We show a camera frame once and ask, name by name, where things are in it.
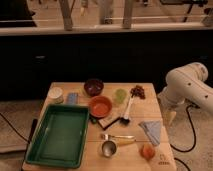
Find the black floor cable left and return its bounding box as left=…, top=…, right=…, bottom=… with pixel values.
left=0, top=112, right=30, bottom=144

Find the brown dried fruit pile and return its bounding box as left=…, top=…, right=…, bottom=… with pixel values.
left=130, top=85, right=145, bottom=99

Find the white cup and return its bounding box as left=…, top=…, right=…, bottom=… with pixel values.
left=48, top=87, right=63, bottom=104

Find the blue folded cloth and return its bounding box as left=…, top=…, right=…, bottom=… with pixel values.
left=139, top=121, right=161, bottom=146

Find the orange bowl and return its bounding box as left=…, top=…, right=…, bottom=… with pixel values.
left=88, top=96, right=112, bottom=118

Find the green plastic tray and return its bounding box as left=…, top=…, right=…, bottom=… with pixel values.
left=26, top=105, right=89, bottom=169

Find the black floor cable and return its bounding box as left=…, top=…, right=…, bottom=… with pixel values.
left=0, top=112, right=30, bottom=144
left=170, top=104, right=201, bottom=171

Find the metal measuring cup yellow handle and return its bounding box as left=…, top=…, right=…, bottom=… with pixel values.
left=101, top=139, right=135, bottom=158

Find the dark maroon bowl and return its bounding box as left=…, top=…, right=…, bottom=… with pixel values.
left=84, top=79, right=104, bottom=97

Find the orange apple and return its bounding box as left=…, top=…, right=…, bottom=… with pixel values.
left=140, top=144, right=155, bottom=160

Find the green plastic cup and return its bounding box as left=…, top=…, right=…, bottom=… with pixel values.
left=115, top=89, right=127, bottom=104

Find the black edged wooden block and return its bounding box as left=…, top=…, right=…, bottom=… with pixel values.
left=98, top=116, right=120, bottom=130

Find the black floor cable right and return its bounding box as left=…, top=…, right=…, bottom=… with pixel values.
left=170, top=104, right=201, bottom=171

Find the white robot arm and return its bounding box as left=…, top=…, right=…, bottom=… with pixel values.
left=157, top=62, right=213, bottom=126

